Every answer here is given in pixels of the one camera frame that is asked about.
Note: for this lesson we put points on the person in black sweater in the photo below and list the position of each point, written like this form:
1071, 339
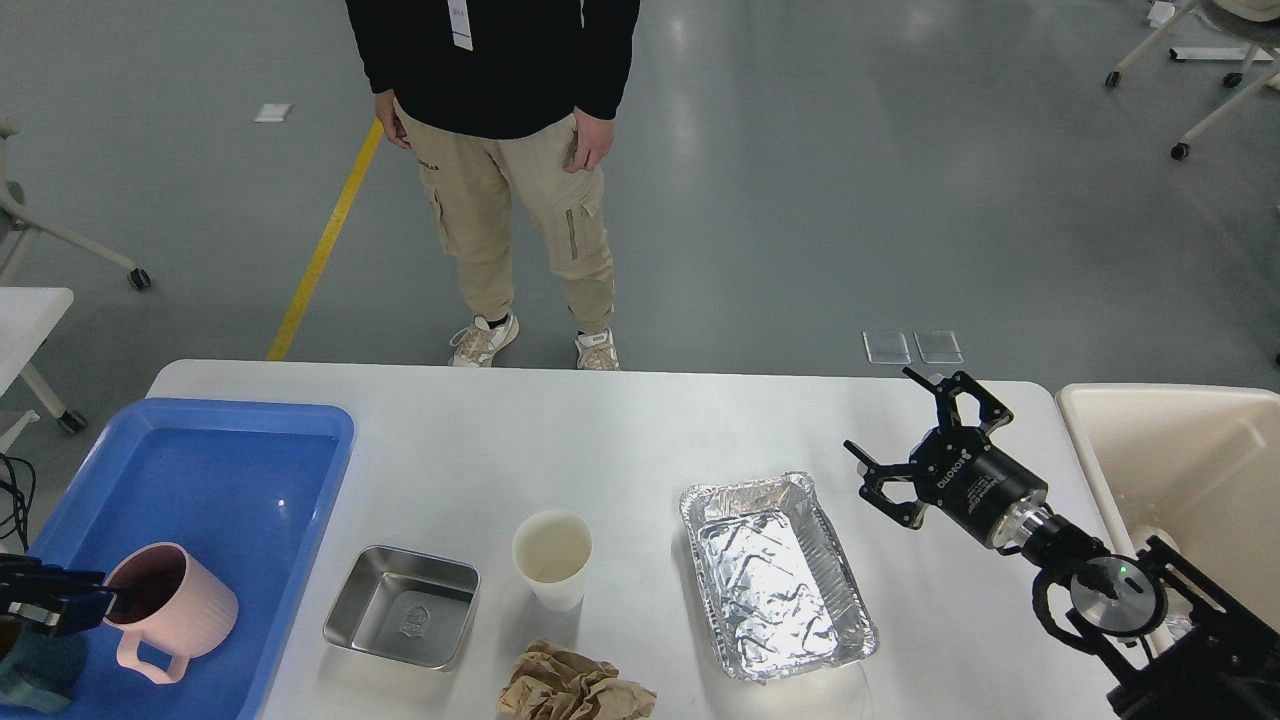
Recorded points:
502, 101

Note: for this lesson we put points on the white paper cup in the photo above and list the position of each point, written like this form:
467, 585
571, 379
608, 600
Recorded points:
552, 551

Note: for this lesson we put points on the floor socket plate right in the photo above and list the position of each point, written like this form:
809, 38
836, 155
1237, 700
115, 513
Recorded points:
938, 347

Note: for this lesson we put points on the crumpled brown paper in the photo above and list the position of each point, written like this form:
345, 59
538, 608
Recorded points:
549, 681

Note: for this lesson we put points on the white chair left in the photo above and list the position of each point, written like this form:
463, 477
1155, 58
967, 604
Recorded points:
18, 217

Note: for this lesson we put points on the white side table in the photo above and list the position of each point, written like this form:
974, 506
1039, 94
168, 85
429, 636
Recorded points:
28, 315

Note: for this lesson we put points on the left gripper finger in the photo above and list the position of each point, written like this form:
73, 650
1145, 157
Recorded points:
56, 601

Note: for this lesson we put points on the teal cup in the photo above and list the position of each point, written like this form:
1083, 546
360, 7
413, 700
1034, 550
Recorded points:
39, 673

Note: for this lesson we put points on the square stainless steel tray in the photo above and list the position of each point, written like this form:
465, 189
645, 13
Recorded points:
405, 606

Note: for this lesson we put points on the blue plastic tray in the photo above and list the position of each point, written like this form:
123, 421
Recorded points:
247, 488

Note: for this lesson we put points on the beige plastic bin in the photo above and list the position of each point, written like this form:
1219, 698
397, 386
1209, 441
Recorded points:
1199, 464

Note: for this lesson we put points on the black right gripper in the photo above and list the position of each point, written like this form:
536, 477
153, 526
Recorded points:
975, 485

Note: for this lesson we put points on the aluminium foil tray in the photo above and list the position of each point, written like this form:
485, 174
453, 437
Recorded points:
774, 581

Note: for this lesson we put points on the white floor label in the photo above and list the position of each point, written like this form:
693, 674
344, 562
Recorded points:
272, 112

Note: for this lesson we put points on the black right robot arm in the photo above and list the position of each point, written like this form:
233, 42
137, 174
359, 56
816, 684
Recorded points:
1179, 646

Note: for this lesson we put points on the pink ribbed mug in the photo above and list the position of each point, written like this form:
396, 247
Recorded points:
170, 609

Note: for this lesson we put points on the floor socket plate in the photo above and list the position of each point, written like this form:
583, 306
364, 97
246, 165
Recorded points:
938, 347
887, 348

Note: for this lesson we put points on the floor socket plate left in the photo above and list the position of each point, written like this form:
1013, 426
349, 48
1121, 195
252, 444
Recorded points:
887, 348

